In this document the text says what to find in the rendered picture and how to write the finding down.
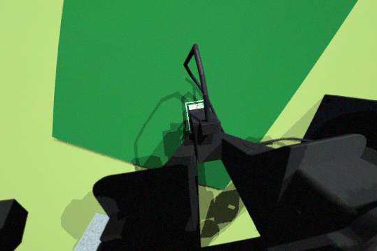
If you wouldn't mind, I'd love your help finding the green circuit board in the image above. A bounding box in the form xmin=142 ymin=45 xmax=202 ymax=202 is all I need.
xmin=52 ymin=0 xmax=358 ymax=168

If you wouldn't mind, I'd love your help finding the black square panel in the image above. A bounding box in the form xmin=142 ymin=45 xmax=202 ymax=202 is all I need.
xmin=303 ymin=94 xmax=377 ymax=165

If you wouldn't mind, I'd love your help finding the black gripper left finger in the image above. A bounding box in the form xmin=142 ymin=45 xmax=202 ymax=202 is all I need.
xmin=92 ymin=135 xmax=201 ymax=248

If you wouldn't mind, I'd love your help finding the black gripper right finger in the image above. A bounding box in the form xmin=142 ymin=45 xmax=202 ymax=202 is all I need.
xmin=221 ymin=132 xmax=366 ymax=236

